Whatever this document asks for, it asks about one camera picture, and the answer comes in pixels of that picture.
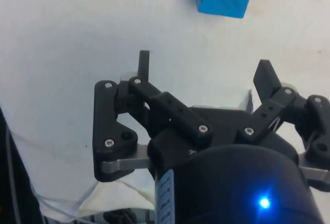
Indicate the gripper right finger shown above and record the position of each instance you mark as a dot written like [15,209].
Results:
[270,109]

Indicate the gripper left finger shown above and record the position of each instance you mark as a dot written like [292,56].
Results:
[108,116]

